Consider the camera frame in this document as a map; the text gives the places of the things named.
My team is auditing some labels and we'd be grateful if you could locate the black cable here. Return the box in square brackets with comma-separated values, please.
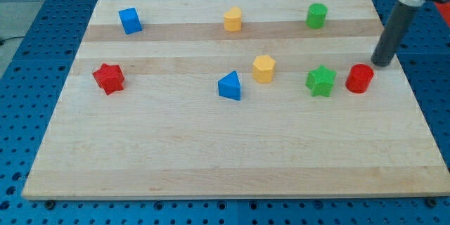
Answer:
[0, 35, 25, 46]

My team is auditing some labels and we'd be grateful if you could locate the wooden board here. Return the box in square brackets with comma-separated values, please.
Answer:
[22, 0, 449, 200]

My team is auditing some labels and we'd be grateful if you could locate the green star block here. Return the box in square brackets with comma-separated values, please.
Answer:
[305, 65, 337, 97]

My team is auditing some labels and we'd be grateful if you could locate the red cylinder block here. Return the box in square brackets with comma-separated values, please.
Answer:
[345, 63, 374, 94]

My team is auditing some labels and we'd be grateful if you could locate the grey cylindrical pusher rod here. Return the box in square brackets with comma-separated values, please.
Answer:
[371, 1, 420, 67]

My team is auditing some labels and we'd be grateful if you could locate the yellow hexagon block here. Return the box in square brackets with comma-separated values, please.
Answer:
[252, 55, 276, 84]

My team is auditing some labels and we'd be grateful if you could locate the yellow heart block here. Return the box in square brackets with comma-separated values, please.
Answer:
[224, 6, 242, 32]

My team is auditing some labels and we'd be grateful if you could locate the green cylinder block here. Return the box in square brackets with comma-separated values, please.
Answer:
[306, 3, 328, 29]

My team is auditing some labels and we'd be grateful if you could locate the blue triangle block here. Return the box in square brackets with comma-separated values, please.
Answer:
[217, 71, 241, 101]

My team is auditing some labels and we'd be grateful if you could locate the blue cube block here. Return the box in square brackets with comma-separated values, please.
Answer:
[118, 8, 142, 34]

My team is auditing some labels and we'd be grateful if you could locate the red star block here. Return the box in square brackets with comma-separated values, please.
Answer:
[92, 63, 124, 95]

